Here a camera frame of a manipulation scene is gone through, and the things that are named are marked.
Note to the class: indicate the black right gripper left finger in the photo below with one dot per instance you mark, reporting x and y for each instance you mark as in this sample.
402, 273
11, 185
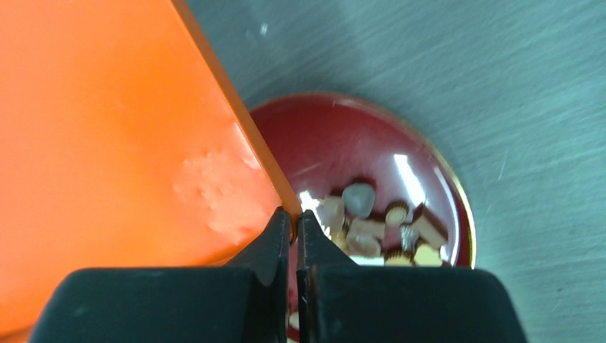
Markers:
243, 301

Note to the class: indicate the orange box lid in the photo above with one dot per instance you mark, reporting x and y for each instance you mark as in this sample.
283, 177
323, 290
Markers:
123, 144

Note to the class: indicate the round red lacquer tray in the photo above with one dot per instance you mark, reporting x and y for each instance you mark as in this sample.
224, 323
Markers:
381, 192

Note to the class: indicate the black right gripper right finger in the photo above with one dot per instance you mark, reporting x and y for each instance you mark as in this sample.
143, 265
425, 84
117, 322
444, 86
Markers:
341, 301

